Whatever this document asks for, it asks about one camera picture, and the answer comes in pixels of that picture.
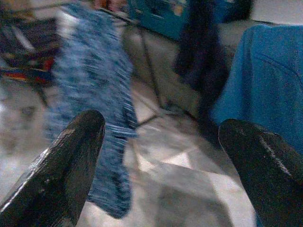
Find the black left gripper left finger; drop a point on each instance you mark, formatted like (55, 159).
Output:
(52, 179)

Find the dark navy garment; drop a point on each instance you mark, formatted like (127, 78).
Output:
(201, 59)

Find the black metal drying rack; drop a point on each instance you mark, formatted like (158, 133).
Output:
(151, 71)

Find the blue plaid shirt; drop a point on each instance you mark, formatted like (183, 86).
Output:
(94, 71)

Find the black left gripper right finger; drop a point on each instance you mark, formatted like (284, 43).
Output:
(272, 179)

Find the light blue t-shirt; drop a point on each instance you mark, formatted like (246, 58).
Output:
(267, 82)

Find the blue hard suitcase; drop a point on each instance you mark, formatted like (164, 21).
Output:
(161, 16)

